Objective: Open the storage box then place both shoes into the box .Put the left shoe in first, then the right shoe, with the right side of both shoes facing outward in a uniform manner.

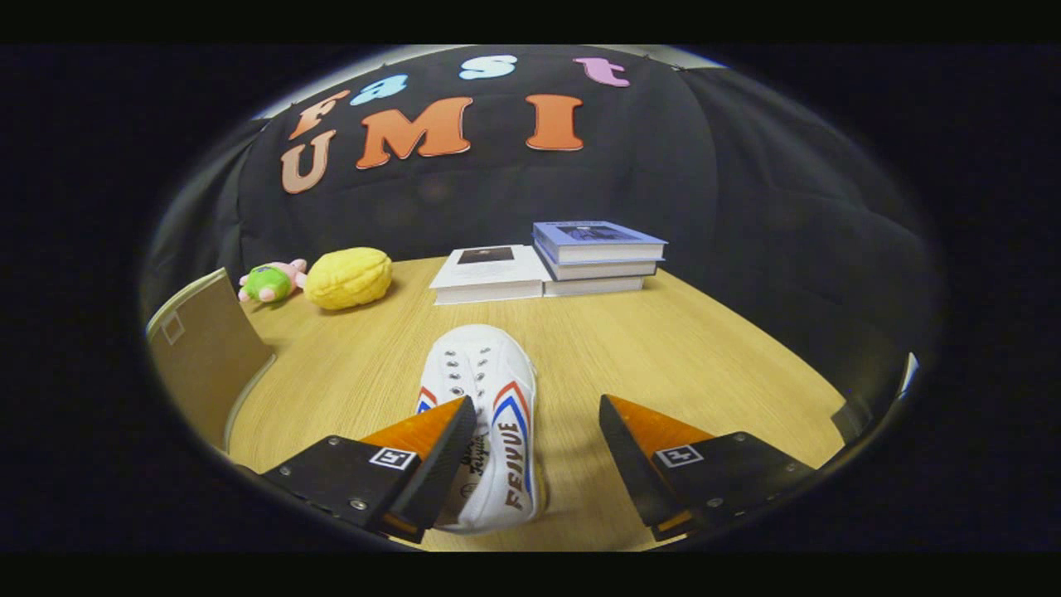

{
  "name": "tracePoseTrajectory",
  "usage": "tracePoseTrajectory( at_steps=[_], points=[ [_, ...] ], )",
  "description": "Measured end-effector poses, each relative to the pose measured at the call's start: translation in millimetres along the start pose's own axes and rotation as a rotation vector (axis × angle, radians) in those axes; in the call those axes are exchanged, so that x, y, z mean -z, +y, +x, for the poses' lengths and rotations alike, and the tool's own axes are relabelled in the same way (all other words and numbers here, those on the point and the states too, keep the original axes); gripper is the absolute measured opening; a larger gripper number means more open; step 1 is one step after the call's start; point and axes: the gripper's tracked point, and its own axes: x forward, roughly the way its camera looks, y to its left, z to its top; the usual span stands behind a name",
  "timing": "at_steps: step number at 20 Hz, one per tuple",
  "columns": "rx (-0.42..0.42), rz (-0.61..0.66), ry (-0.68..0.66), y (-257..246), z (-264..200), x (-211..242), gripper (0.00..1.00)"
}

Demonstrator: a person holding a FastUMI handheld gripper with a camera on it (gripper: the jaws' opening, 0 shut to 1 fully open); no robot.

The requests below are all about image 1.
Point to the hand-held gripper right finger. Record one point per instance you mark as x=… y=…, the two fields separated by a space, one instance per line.
x=634 y=464

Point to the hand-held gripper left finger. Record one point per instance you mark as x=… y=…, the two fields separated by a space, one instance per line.
x=439 y=468

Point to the white canvas shoe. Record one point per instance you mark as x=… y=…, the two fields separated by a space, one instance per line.
x=481 y=365

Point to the brown fabric storage box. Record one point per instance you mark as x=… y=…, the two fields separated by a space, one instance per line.
x=207 y=356

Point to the white book with dark picture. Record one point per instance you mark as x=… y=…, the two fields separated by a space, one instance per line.
x=485 y=269

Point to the yellow plush toy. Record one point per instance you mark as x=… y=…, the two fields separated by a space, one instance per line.
x=348 y=279

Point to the small black flat object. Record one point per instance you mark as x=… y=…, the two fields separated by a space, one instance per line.
x=850 y=421

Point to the blue hardcover book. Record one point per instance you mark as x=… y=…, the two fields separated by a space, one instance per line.
x=597 y=236

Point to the pink and green plush toy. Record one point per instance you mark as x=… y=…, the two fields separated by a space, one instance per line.
x=269 y=283

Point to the black backdrop cloth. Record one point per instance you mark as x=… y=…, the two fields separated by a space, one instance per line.
x=663 y=182

